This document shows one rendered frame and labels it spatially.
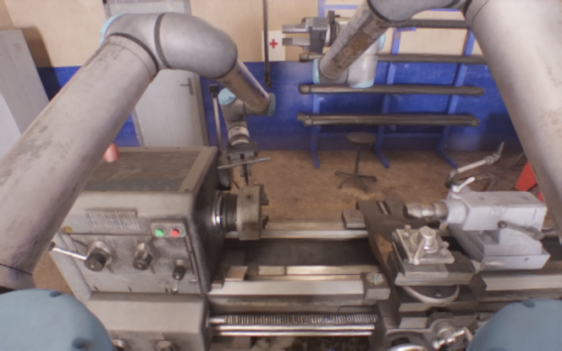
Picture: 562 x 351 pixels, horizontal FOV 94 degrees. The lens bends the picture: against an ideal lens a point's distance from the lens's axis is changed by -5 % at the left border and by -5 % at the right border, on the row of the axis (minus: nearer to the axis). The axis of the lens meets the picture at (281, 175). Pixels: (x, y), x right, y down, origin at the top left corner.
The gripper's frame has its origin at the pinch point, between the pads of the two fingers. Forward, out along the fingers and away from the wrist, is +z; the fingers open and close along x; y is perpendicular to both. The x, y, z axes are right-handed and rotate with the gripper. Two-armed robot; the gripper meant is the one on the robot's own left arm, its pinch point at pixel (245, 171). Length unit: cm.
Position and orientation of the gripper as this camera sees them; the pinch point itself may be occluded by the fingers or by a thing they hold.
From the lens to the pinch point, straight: 110.3
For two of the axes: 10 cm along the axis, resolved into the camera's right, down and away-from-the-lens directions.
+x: 9.8, -1.7, 1.4
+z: 2.2, 7.7, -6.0
